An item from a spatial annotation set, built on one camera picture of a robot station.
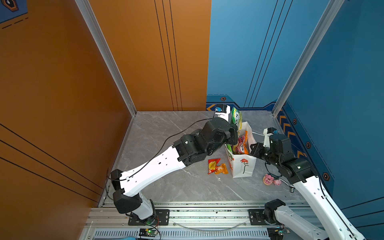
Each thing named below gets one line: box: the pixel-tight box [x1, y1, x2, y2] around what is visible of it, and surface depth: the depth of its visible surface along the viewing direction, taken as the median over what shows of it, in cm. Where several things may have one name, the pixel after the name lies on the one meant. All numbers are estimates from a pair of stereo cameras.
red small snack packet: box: [207, 158, 221, 175], surface depth 90 cm
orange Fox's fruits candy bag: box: [235, 130, 249, 155], surface depth 78 cm
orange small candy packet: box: [214, 163, 229, 175], surface depth 90 cm
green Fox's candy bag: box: [231, 106, 243, 133], surface depth 61 cm
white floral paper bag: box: [225, 121, 257, 178], surface depth 75 cm
